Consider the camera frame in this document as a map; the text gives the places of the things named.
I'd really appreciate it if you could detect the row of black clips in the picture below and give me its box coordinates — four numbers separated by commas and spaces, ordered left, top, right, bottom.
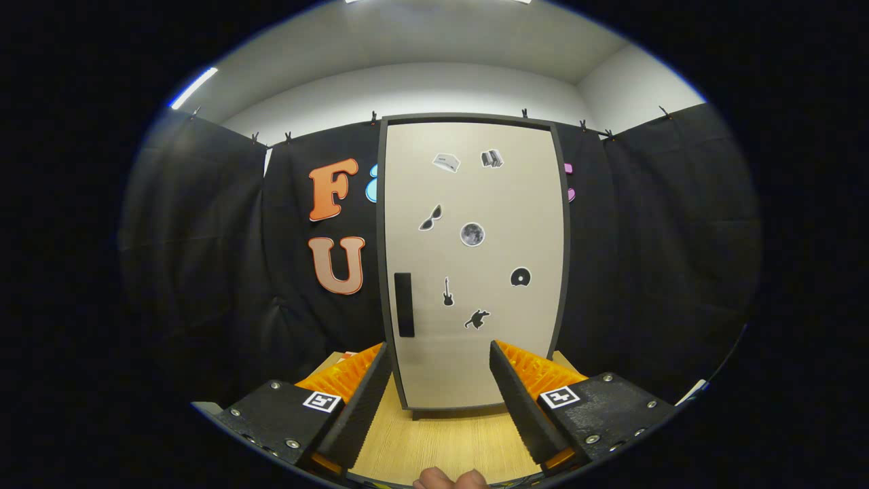
191, 105, 674, 147

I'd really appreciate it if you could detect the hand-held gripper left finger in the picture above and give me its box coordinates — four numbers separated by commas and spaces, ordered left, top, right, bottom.
217, 342, 393, 476

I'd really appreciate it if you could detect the beige shoe cabinet door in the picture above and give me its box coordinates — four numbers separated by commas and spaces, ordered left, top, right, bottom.
384, 122, 566, 410

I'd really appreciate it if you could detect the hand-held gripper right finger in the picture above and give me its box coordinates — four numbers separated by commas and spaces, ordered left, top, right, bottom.
489, 340, 680, 475

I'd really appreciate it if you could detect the ceiling light panel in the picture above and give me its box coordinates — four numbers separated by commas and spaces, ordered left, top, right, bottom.
345, 0, 532, 5
170, 67, 219, 111

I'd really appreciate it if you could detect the grey white-tipped cable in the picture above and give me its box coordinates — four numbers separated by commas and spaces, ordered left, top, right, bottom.
679, 326, 746, 407

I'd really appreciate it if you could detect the black cabinet door handle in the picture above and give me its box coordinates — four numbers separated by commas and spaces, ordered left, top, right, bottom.
394, 272, 415, 338

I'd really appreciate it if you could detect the dark grey shoe cabinet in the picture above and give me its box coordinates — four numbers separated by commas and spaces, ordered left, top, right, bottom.
375, 112, 572, 420

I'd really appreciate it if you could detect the black backdrop cloth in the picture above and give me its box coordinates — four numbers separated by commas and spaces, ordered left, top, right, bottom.
119, 102, 761, 408

